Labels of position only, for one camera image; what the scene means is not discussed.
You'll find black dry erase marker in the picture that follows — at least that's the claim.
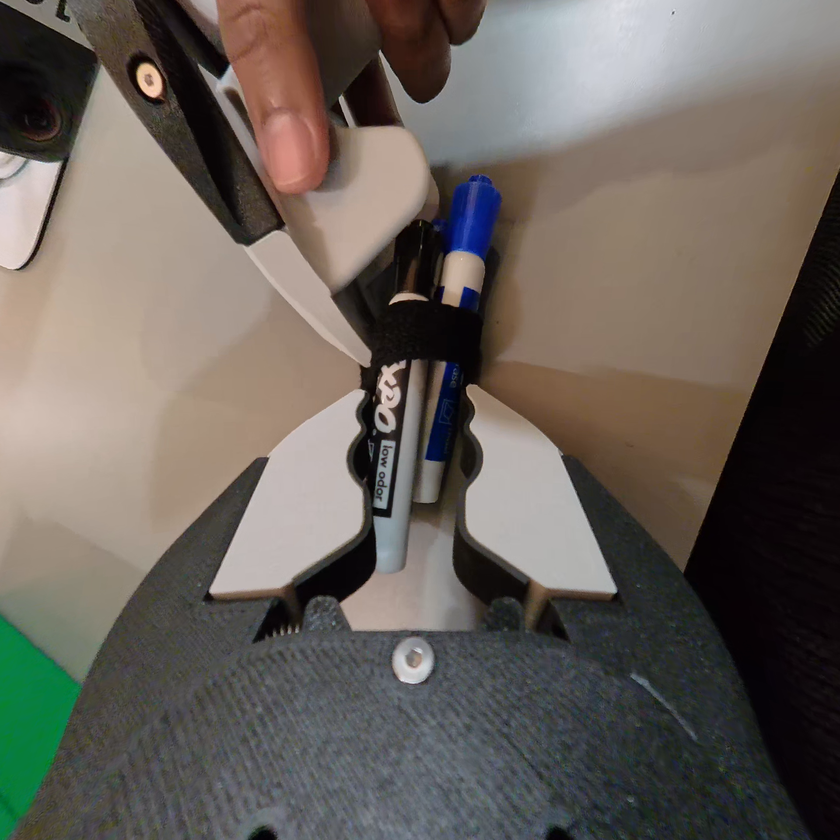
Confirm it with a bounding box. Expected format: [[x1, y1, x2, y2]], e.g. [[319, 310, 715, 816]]
[[370, 219, 445, 576]]

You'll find green plastic bin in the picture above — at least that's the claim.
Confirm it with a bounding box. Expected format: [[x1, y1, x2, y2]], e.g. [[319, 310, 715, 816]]
[[0, 612, 84, 838]]

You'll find person's black clothing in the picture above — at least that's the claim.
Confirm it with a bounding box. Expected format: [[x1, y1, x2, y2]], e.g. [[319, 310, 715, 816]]
[[682, 189, 840, 840]]

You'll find person's right hand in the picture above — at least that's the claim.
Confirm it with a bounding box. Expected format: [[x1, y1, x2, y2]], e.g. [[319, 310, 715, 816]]
[[218, 0, 488, 195]]

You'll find black strap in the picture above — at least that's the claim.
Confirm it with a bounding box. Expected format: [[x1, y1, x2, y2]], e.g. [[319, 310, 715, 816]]
[[359, 304, 486, 395]]

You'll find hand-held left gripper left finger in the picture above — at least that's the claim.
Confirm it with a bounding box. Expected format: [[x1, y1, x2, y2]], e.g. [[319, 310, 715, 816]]
[[209, 388, 377, 603]]

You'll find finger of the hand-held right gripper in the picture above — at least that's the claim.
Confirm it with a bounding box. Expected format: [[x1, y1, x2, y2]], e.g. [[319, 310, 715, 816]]
[[246, 125, 441, 368], [216, 63, 277, 193]]

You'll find grey desk with wooden edge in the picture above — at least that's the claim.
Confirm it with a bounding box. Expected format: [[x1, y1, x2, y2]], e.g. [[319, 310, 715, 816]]
[[0, 0, 840, 698]]

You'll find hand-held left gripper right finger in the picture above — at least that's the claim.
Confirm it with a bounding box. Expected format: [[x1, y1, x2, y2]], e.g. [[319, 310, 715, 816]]
[[453, 386, 620, 630]]

